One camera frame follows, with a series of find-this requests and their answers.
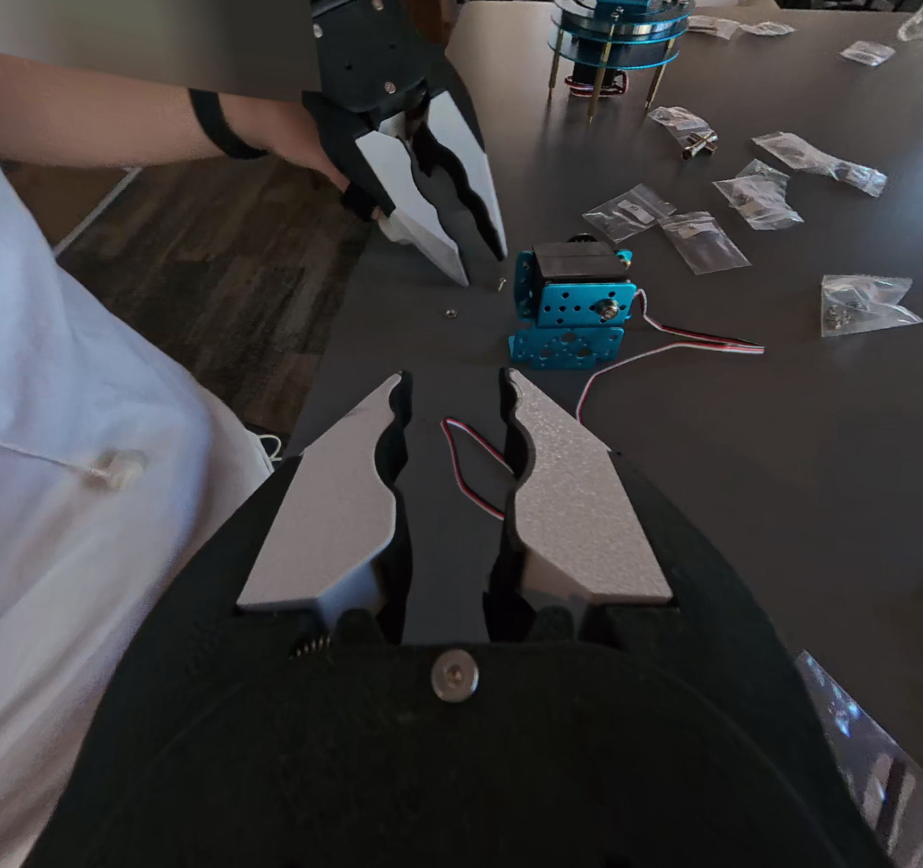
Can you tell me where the clear bag with dark screws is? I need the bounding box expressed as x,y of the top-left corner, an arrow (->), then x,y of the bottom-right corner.
821,274 -> 923,339

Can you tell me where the person's left forearm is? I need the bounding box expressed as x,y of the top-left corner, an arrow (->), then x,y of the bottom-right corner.
0,53 -> 217,173

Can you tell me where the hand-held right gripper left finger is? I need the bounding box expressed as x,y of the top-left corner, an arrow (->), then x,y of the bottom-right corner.
235,370 -> 415,634

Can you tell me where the crumpled clear plastic bag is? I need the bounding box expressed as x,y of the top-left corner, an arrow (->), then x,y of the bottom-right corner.
712,159 -> 805,232

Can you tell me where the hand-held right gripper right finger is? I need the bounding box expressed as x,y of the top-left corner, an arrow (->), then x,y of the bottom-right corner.
494,366 -> 675,620

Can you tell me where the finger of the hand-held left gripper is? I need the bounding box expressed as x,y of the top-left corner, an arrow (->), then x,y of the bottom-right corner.
411,91 -> 509,264
353,132 -> 473,288

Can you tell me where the black servo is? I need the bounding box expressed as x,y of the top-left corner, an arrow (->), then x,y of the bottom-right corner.
508,233 -> 639,367

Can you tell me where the dark grey desk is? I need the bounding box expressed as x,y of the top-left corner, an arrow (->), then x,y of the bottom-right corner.
285,1 -> 923,868

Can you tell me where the long clear plastic bag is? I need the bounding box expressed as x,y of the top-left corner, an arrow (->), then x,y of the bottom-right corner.
751,132 -> 888,198

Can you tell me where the white shirt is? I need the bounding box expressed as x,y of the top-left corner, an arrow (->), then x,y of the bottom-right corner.
0,168 -> 278,862

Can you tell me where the person's left hand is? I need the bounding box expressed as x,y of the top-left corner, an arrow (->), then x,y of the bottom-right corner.
267,98 -> 383,223

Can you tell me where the blue acrylic robot base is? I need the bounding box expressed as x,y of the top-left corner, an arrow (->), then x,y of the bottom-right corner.
544,0 -> 697,122

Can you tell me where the clear bag with white label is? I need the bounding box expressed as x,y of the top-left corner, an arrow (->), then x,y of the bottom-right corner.
658,212 -> 752,276

